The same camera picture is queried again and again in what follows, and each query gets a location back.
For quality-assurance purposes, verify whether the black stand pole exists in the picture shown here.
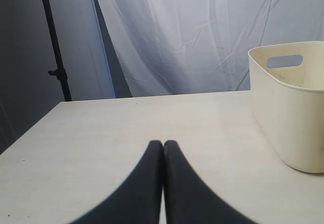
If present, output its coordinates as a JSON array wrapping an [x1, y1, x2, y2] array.
[[42, 0, 72, 102]]

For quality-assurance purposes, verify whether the white backdrop curtain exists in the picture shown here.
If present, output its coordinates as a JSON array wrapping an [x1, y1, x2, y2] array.
[[97, 0, 323, 97]]

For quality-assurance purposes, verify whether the cream bin marked X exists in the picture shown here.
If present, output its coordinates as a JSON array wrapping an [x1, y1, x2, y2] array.
[[248, 41, 323, 173]]

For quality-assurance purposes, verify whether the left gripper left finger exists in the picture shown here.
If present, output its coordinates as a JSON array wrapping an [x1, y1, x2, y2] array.
[[73, 141, 163, 223]]

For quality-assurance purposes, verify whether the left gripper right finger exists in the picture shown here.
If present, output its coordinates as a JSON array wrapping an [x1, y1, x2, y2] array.
[[164, 140, 254, 223]]

